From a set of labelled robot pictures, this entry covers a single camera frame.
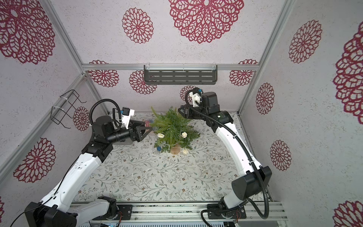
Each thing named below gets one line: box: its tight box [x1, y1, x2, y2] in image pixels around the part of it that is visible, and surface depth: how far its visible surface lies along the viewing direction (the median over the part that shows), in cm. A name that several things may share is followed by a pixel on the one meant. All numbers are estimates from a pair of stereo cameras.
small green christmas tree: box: [149, 106, 201, 155], surface depth 74 cm
